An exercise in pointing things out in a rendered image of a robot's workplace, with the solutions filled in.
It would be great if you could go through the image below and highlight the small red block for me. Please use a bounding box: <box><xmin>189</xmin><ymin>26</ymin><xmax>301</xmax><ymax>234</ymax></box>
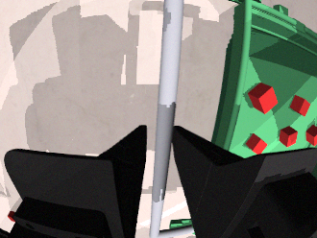
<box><xmin>305</xmin><ymin>126</ymin><xmax>317</xmax><ymax>147</ymax></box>
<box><xmin>248</xmin><ymin>82</ymin><xmax>278</xmax><ymax>115</ymax></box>
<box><xmin>245</xmin><ymin>133</ymin><xmax>267</xmax><ymax>154</ymax></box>
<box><xmin>290</xmin><ymin>95</ymin><xmax>310</xmax><ymax>116</ymax></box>
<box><xmin>8</xmin><ymin>211</ymin><xmax>15</xmax><ymax>221</ymax></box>
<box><xmin>279</xmin><ymin>127</ymin><xmax>298</xmax><ymax>147</ymax></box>

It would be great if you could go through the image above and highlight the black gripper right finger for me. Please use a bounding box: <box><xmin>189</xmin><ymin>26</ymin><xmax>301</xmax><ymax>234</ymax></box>
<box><xmin>173</xmin><ymin>127</ymin><xmax>317</xmax><ymax>238</ymax></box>

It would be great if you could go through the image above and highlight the green plastic tray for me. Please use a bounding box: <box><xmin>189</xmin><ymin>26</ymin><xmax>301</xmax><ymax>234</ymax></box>
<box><xmin>211</xmin><ymin>0</ymin><xmax>317</xmax><ymax>158</ymax></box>

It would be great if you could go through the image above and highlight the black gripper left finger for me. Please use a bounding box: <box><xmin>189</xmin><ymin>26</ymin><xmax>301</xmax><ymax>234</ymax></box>
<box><xmin>4</xmin><ymin>126</ymin><xmax>147</xmax><ymax>238</ymax></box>

